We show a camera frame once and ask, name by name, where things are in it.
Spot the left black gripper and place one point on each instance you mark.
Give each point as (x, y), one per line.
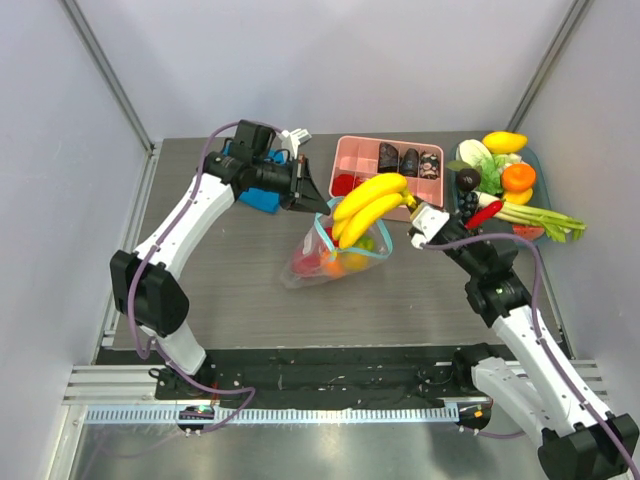
(301, 192)

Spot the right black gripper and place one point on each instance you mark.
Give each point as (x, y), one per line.
(445, 231)

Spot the red chili pepper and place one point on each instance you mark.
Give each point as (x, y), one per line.
(484, 214)

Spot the yellow banana bunch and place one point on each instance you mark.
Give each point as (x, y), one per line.
(366, 204)

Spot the clear zip top bag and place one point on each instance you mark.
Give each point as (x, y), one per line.
(383, 249)

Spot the red apple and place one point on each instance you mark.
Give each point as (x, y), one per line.
(306, 258)

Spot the orange fruit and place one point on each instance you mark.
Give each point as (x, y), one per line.
(331, 265)

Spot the green yellow mango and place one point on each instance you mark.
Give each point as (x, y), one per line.
(359, 259)

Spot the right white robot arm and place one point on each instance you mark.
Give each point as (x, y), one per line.
(576, 434)

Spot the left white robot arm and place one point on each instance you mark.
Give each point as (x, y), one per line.
(145, 281)

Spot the red item in tray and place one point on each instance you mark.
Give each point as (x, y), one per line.
(343, 184)

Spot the blue folded cloth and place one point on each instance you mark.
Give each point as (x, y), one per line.
(257, 195)

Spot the watermelon slice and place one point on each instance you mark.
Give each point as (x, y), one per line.
(530, 233)

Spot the dark grape bunch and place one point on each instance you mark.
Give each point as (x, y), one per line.
(467, 203)

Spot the white leek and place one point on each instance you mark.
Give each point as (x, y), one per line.
(484, 199)

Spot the pink compartment tray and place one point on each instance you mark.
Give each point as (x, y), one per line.
(360, 158)

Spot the yellow lemon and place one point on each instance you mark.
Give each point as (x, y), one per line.
(519, 198)

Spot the dark avocado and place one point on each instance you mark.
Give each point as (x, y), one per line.
(468, 179)

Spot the green celery stalks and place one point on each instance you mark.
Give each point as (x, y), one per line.
(557, 226)

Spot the dark patterned roll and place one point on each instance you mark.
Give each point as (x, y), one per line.
(409, 164)
(388, 158)

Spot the white cabbage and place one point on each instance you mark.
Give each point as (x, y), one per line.
(473, 152)

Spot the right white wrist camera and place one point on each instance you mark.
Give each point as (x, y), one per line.
(426, 222)

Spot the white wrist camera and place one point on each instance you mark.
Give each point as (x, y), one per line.
(291, 141)
(426, 222)

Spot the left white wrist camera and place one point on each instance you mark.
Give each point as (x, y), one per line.
(291, 141)

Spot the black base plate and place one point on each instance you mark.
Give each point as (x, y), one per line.
(372, 378)

